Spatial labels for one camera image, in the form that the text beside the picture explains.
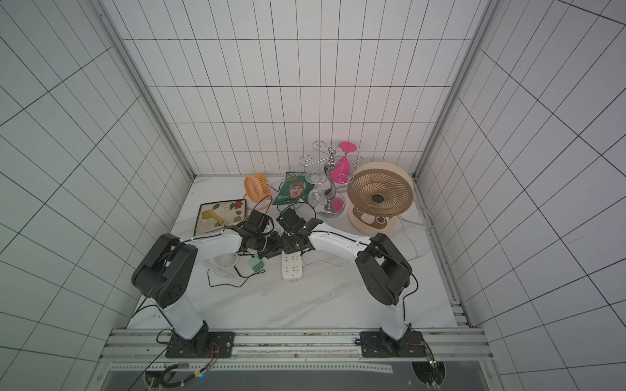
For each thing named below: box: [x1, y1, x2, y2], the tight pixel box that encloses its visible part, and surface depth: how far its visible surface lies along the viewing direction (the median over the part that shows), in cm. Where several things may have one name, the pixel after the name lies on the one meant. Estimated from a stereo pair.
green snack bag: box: [273, 171, 315, 207], surface depth 104 cm
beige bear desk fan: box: [347, 161, 415, 237], surface depth 85 cm
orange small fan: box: [242, 172, 274, 211], surface depth 106 cm
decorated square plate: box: [193, 198, 247, 237], surface depth 106 cm
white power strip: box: [281, 250, 304, 280], surface depth 89 cm
